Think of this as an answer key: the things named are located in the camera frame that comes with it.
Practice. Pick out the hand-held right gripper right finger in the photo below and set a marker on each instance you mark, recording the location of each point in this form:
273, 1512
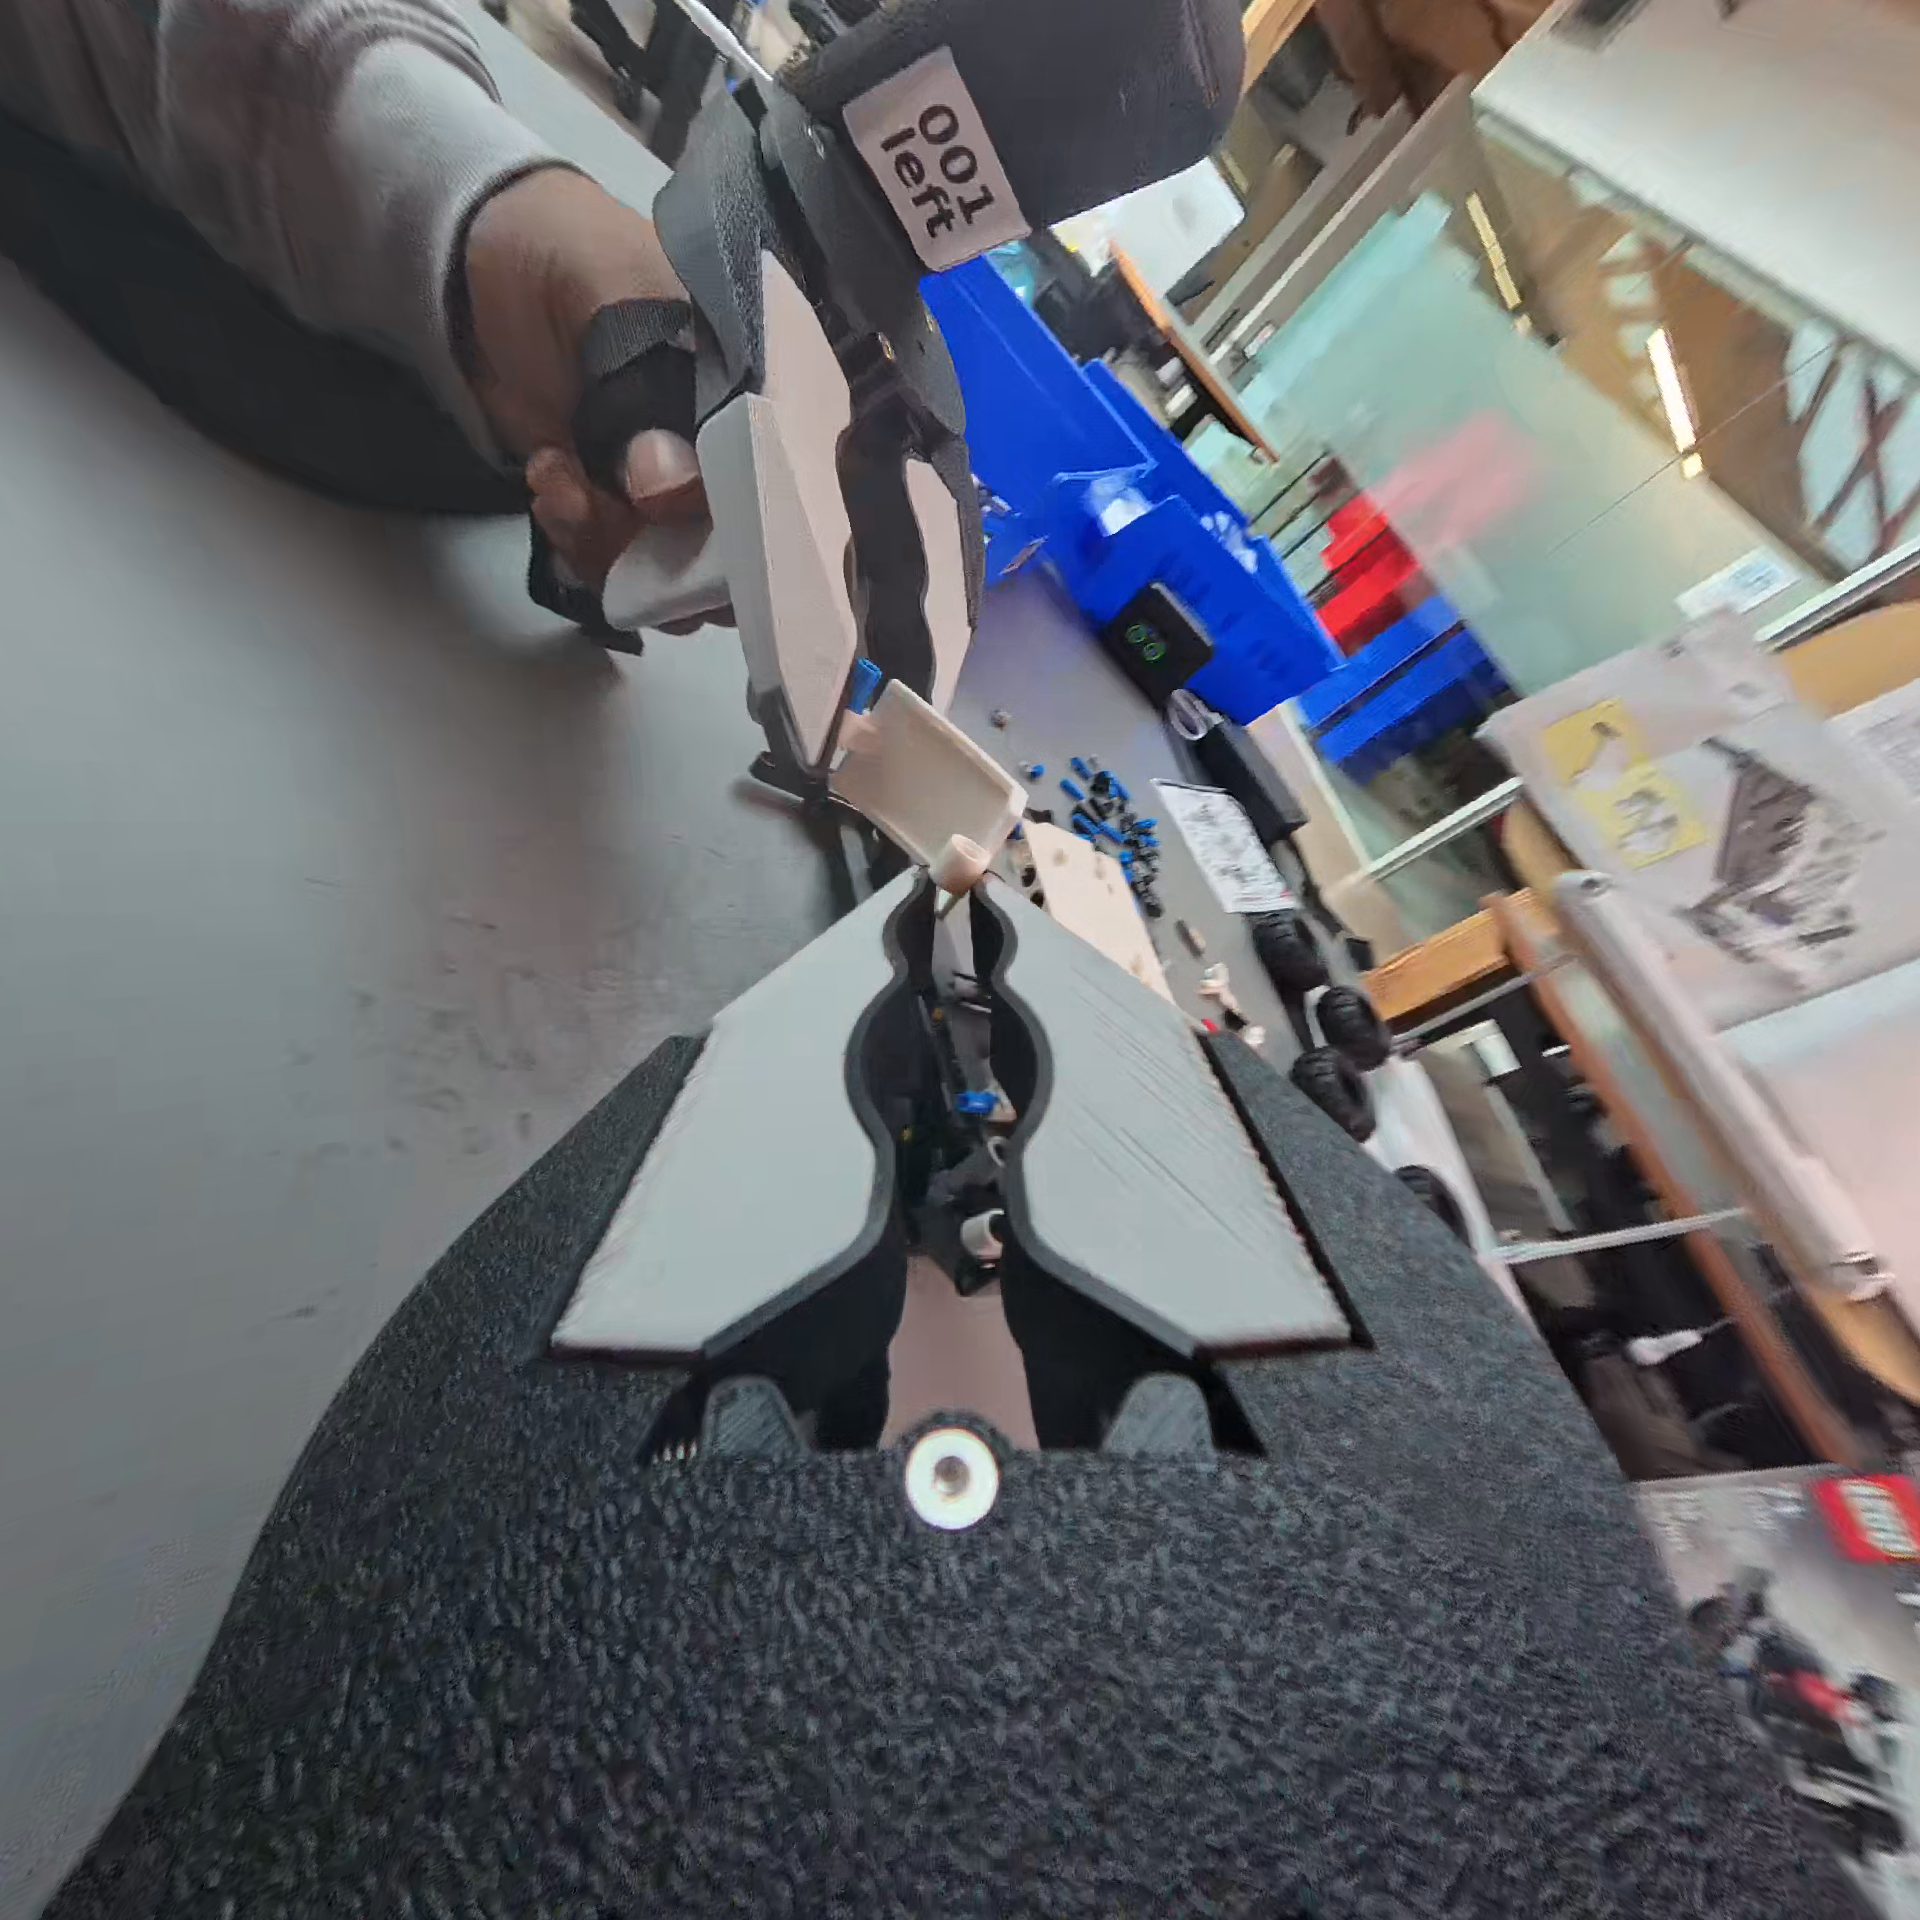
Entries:
1155, 1170

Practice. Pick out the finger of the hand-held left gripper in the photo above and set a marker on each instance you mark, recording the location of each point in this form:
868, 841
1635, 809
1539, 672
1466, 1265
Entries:
962, 569
804, 524

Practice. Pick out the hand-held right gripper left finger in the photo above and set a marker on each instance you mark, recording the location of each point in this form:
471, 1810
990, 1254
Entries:
721, 1185

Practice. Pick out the white curved panel brick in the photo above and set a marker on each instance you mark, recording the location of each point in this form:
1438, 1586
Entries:
932, 780

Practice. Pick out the white toy truck model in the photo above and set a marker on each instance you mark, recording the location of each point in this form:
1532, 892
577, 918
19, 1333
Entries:
1095, 907

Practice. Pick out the person's left forearm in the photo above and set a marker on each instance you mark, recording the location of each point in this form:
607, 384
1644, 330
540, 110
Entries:
301, 149

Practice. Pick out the grey desk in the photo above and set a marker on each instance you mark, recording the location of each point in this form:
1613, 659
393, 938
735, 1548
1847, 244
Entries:
301, 973

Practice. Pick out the person's left hand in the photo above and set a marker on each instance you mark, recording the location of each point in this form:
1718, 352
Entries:
540, 300

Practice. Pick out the black rubber tyre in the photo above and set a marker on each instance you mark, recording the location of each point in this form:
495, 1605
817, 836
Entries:
1290, 954
1437, 1204
1354, 1027
1334, 1096

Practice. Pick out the large blue storage bin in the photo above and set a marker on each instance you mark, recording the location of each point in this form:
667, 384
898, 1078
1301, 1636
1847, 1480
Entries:
1051, 388

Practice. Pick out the black power bank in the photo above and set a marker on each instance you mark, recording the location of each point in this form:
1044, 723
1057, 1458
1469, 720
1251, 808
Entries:
1163, 643

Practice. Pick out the pile of blue black pins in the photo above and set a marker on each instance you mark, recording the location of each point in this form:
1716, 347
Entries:
1110, 818

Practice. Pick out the white lamp base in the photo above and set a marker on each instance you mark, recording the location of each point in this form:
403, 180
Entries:
1441, 1109

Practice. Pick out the white sticker sheet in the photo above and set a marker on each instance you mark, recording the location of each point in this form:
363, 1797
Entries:
1225, 848

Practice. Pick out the flat black box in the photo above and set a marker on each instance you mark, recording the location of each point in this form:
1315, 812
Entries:
1261, 780

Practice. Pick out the frosted glass partition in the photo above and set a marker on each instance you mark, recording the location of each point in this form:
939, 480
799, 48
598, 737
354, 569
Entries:
1500, 451

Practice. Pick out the black padded cushion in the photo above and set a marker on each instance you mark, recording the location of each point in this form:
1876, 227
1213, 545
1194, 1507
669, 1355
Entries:
226, 388

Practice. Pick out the building instruction booklet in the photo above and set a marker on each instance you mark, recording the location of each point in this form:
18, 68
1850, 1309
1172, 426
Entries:
1725, 809

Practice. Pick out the black toy set box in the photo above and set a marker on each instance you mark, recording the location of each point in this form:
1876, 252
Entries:
1799, 1651

